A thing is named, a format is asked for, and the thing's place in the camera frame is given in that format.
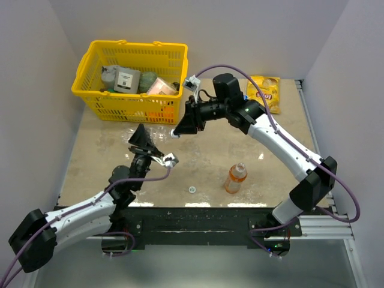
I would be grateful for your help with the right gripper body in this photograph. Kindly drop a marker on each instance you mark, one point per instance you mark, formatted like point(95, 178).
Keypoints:
point(198, 109)

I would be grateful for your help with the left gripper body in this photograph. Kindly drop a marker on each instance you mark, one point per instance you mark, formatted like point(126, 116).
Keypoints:
point(150, 151)

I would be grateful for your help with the clear bottle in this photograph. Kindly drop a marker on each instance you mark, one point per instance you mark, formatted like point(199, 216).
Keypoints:
point(158, 133)

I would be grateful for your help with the blue bottle cap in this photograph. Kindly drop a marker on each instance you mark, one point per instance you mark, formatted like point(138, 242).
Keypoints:
point(173, 135)

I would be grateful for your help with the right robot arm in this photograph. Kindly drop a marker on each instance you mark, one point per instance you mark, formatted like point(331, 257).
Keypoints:
point(309, 169)

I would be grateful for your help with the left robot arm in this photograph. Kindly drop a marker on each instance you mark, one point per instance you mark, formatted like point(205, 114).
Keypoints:
point(41, 234)

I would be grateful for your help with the green white bottle cap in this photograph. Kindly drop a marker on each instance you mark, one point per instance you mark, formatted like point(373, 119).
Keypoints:
point(192, 189)

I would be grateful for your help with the orange drink bottle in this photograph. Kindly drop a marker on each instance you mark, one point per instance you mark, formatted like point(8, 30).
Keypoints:
point(237, 175)

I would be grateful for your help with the pink packet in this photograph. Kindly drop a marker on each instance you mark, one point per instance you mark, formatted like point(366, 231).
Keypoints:
point(161, 87)

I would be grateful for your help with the yellow plastic basket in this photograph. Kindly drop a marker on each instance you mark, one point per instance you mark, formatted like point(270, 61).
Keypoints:
point(168, 60)

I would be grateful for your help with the grey box with label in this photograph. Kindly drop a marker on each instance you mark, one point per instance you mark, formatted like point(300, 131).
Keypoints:
point(127, 80)

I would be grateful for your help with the green scrub sponge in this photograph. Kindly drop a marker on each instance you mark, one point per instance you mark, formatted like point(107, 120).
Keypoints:
point(146, 80)

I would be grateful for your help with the grey pouch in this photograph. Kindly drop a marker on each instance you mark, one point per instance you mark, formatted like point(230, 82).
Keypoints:
point(108, 74)

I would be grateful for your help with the yellow chips bag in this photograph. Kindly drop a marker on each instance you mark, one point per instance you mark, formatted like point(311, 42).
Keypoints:
point(270, 86)

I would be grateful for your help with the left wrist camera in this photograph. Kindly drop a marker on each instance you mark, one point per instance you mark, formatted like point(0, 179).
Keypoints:
point(169, 161)

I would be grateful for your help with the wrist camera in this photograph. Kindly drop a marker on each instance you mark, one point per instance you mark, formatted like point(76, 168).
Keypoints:
point(169, 161)
point(192, 84)

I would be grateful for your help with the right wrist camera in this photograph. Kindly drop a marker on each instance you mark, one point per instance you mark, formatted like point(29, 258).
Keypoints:
point(192, 84)

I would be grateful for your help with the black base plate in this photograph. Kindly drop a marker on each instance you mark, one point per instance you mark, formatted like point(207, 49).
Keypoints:
point(250, 227)

